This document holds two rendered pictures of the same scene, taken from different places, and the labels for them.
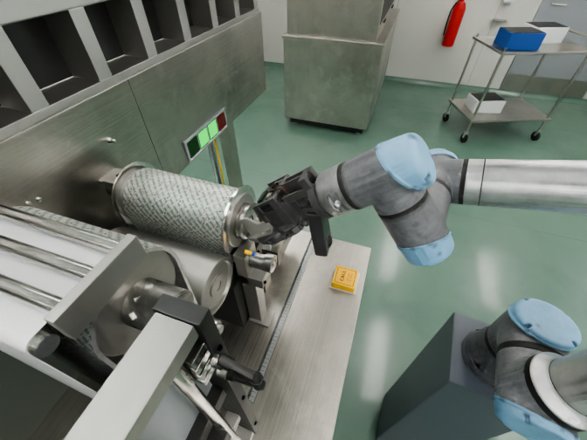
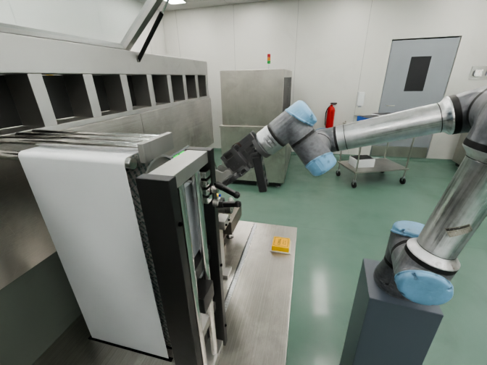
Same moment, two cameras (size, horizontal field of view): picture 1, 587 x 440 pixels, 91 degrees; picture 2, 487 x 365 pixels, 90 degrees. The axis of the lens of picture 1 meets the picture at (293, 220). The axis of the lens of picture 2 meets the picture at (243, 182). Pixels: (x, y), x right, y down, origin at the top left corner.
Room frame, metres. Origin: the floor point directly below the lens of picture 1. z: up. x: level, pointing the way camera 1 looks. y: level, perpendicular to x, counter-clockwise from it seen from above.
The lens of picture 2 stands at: (-0.31, 0.06, 1.56)
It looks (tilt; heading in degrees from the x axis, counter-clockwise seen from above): 23 degrees down; 356
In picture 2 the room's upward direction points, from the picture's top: 1 degrees counter-clockwise
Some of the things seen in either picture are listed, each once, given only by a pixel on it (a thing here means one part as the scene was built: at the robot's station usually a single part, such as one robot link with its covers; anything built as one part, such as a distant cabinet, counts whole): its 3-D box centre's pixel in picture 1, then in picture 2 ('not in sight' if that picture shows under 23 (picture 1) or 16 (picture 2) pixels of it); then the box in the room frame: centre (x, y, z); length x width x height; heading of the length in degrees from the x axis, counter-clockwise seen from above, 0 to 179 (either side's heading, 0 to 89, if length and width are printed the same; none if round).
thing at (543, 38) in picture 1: (512, 85); (376, 148); (3.10, -2.26, 0.51); 0.91 x 0.58 x 1.02; 93
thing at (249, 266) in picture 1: (258, 289); (220, 238); (0.38, 0.09, 1.05); 0.06 x 0.05 x 0.31; 71
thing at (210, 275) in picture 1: (165, 268); not in sight; (0.35, 0.27, 1.17); 0.26 x 0.12 x 0.12; 71
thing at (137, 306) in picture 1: (159, 307); not in sight; (0.18, 0.17, 1.33); 0.06 x 0.06 x 0.06; 71
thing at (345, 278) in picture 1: (344, 278); (280, 244); (0.50, -0.16, 0.91); 0.07 x 0.07 x 0.02; 71
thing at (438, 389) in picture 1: (433, 402); (372, 363); (0.27, -0.51, 0.45); 0.20 x 0.20 x 0.90; 66
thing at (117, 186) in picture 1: (139, 193); not in sight; (0.51, 0.35, 1.25); 0.15 x 0.01 x 0.15; 161
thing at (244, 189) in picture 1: (239, 219); not in sight; (0.43, 0.11, 1.25); 0.15 x 0.01 x 0.15; 161
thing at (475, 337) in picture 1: (503, 352); (401, 271); (0.27, -0.51, 0.95); 0.15 x 0.15 x 0.10
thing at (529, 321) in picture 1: (531, 334); (410, 244); (0.26, -0.51, 1.07); 0.13 x 0.12 x 0.14; 151
